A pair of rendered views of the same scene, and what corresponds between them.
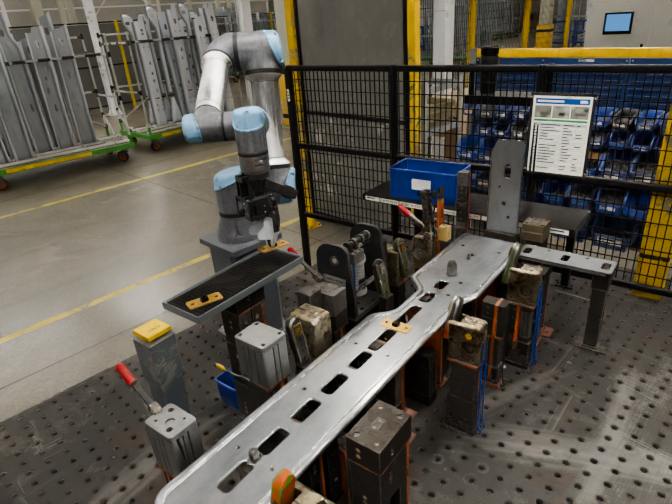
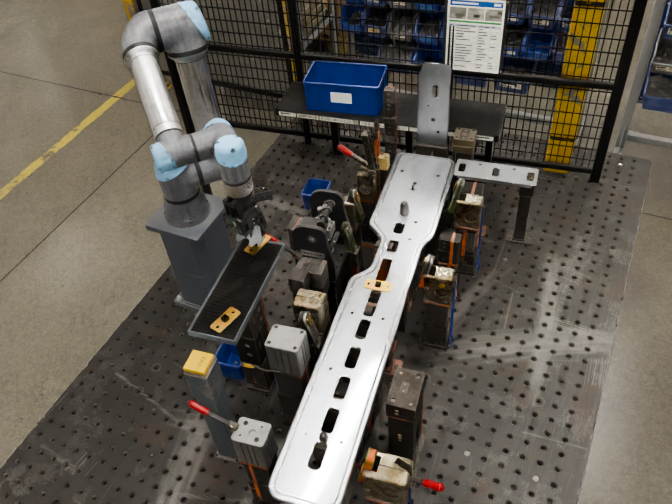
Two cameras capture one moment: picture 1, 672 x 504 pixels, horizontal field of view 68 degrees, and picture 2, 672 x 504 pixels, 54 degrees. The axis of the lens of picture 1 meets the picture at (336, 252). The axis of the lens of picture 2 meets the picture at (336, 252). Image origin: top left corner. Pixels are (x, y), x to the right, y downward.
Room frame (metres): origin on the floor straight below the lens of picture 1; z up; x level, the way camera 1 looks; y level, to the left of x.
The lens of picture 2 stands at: (-0.13, 0.36, 2.53)
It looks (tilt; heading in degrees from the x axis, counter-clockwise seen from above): 45 degrees down; 343
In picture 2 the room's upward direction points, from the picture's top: 6 degrees counter-clockwise
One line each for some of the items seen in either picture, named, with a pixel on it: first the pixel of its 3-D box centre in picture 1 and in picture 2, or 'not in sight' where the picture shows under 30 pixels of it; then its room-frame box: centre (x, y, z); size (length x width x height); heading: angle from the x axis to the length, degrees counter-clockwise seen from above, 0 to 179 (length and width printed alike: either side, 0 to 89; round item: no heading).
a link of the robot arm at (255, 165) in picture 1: (255, 163); (239, 184); (1.24, 0.19, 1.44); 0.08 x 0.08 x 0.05
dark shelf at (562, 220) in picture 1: (466, 204); (388, 109); (1.95, -0.55, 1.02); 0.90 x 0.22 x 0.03; 51
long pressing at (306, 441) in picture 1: (394, 331); (378, 291); (1.11, -0.14, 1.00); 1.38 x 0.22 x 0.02; 141
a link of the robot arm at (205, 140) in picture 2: (247, 124); (216, 141); (1.34, 0.21, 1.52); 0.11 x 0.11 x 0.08; 1
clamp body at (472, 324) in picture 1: (465, 374); (437, 308); (1.06, -0.32, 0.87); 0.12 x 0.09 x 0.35; 51
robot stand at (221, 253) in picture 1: (248, 285); (201, 254); (1.60, 0.32, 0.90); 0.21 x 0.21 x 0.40; 44
